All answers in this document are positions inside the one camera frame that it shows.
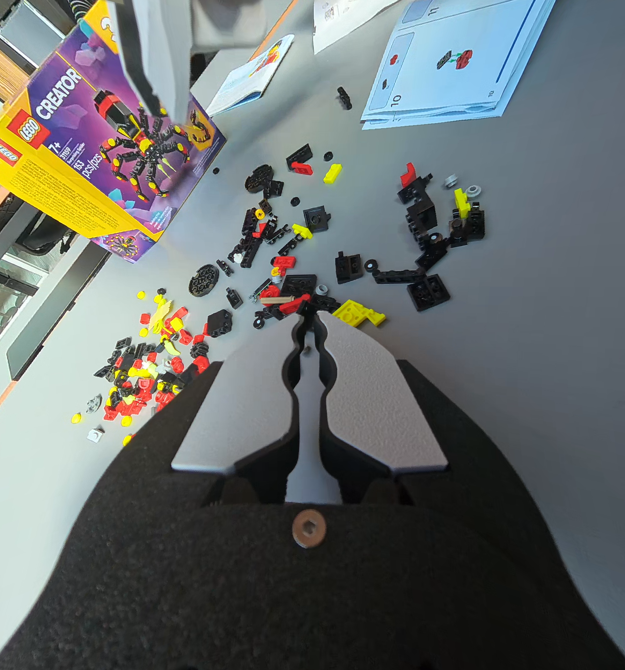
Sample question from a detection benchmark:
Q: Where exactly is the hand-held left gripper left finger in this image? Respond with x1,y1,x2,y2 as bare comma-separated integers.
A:
171,313,306,479

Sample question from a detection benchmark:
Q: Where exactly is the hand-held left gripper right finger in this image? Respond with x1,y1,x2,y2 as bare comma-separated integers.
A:
314,310,449,477

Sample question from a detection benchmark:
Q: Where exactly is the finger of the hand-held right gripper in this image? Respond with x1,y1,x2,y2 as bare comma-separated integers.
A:
107,0,194,122

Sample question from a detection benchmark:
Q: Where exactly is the light blue instruction booklet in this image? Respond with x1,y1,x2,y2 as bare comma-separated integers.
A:
361,0,557,131

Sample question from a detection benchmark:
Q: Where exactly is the pile of red yellow bricks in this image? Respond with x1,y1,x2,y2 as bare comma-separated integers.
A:
72,288,211,446

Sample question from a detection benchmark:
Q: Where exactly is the small folded leaflet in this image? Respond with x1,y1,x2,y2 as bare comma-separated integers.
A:
206,34,296,117

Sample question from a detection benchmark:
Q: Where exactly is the yellow wedge toy plate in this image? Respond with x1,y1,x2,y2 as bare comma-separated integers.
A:
333,299,387,328

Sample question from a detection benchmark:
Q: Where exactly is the purple yellow toy set box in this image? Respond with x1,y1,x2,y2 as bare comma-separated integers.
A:
0,0,227,265

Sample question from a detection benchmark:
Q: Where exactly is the torn white paper bag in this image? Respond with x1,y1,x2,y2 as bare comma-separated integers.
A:
312,0,397,53

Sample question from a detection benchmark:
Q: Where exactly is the cluster of black bricks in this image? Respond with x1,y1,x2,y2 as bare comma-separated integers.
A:
373,162,486,313

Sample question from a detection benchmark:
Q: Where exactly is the black backpack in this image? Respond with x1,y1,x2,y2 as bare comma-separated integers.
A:
14,207,80,258

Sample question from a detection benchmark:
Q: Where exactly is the black toy bracket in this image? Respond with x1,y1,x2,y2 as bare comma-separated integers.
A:
336,252,363,284

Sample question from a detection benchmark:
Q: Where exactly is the black rail under desk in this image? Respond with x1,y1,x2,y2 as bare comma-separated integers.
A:
6,241,111,382

